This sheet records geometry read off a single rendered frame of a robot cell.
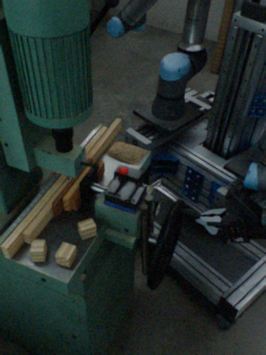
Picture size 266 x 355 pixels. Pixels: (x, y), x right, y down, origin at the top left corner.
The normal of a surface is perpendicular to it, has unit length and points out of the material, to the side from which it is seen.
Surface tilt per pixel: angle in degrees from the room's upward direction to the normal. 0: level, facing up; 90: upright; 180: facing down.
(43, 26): 90
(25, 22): 90
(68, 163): 90
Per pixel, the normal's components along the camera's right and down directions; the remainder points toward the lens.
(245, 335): 0.00, -0.70
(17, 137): -0.43, 0.65
